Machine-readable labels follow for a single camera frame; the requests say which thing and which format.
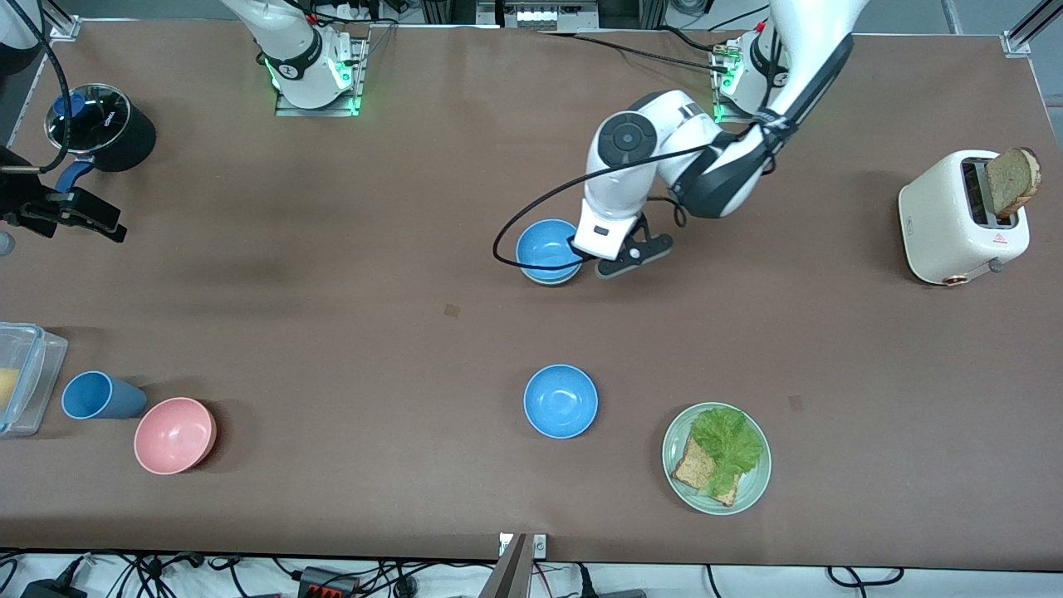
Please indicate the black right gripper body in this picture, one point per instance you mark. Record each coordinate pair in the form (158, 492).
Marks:
(23, 202)

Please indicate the clear container with blue seal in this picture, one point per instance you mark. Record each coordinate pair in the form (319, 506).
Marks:
(46, 365)

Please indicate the pink plastic bowl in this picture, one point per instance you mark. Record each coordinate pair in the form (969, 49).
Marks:
(170, 436)

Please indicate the blue plastic bowl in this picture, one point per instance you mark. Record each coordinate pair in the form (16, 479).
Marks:
(544, 249)
(560, 401)

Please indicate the white toaster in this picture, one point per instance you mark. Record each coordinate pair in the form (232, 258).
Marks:
(938, 224)

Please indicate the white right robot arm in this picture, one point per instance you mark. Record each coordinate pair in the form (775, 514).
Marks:
(286, 37)

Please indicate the grey camera pole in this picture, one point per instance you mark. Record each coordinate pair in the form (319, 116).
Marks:
(511, 573)

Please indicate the black power adapter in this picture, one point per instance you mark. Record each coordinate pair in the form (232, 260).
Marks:
(51, 590)

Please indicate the aluminium frame profile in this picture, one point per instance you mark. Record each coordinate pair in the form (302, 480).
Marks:
(1030, 25)
(62, 25)

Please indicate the white table edge bracket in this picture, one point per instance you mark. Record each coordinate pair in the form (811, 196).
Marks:
(540, 546)

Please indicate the brown bread slice in toaster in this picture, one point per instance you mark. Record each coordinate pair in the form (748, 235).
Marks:
(1013, 178)

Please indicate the blue plastic cup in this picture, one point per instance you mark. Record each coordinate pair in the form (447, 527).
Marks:
(87, 394)

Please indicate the brown bread slice on plate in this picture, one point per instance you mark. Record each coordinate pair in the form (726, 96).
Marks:
(691, 469)

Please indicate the yellow food in container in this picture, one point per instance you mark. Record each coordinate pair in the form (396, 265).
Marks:
(7, 389)

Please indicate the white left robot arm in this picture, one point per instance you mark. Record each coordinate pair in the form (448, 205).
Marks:
(797, 50)

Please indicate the glass pot lid blue knob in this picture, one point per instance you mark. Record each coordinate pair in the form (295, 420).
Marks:
(100, 120)

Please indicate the grey control box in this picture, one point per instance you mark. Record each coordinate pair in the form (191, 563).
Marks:
(536, 15)

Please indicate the black power strip red switches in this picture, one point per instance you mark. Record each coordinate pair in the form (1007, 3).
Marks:
(328, 583)

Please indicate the green lettuce leaf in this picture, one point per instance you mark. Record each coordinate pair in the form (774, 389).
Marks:
(727, 440)

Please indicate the green plate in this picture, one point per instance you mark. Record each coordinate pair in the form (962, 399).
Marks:
(751, 486)

